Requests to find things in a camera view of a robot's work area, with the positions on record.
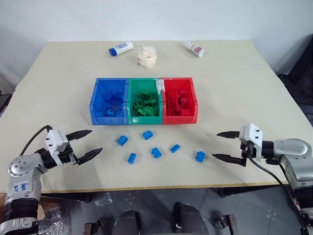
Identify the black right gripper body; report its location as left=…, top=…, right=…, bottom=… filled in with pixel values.
left=240, top=140, right=255, bottom=163

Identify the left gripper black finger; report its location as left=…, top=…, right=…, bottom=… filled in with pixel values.
left=66, top=130, right=93, bottom=142
left=75, top=147, right=103, bottom=165

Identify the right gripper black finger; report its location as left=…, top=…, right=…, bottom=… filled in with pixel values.
left=216, top=131, right=241, bottom=140
left=212, top=153, right=246, bottom=167

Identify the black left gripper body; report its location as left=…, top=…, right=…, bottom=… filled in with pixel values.
left=58, top=142, right=80, bottom=166

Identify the blue plastic bin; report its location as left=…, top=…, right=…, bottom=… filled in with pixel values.
left=89, top=77, right=130, bottom=126

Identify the small clear plastic bag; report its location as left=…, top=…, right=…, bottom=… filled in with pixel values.
left=94, top=192, right=113, bottom=207

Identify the red plastic bin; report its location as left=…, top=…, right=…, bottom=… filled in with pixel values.
left=161, top=77, right=199, bottom=125

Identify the green plastic bin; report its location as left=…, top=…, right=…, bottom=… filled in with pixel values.
left=127, top=77, right=164, bottom=125

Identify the large clear plastic bag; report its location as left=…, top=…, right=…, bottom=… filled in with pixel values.
left=38, top=207, right=68, bottom=235

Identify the long red toy brick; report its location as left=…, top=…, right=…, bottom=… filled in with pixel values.
left=167, top=91, right=179, bottom=110

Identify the long green toy brick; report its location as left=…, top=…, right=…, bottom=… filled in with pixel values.
left=136, top=108, right=154, bottom=117

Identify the dark rounded grey shape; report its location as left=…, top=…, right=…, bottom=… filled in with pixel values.
left=173, top=202, right=209, bottom=235
left=114, top=210, right=143, bottom=235

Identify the torn white tape label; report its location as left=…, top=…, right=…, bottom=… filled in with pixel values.
left=154, top=78, right=165, bottom=95

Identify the white bottle with red label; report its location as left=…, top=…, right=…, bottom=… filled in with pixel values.
left=182, top=40, right=206, bottom=58

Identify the white bottle with blue cap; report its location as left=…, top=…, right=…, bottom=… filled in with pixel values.
left=108, top=41, right=134, bottom=57

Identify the crumpled white plastic bag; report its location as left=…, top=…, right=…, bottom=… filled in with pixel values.
left=135, top=44, right=158, bottom=69

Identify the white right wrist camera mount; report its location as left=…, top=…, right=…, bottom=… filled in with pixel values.
left=239, top=123, right=264, bottom=163

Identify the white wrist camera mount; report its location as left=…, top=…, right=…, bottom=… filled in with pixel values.
left=239, top=123, right=264, bottom=163
left=45, top=129, right=69, bottom=167

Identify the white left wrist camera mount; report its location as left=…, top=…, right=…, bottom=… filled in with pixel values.
left=45, top=129, right=69, bottom=167

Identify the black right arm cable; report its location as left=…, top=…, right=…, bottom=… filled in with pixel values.
left=248, top=156, right=309, bottom=235

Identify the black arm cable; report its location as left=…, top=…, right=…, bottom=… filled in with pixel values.
left=248, top=156, right=309, bottom=235
left=19, top=125, right=53, bottom=157

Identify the black table frame bracket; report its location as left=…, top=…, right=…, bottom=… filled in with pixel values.
left=41, top=191, right=93, bottom=203
left=218, top=185, right=282, bottom=198

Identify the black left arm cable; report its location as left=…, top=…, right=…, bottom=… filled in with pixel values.
left=19, top=125, right=53, bottom=157

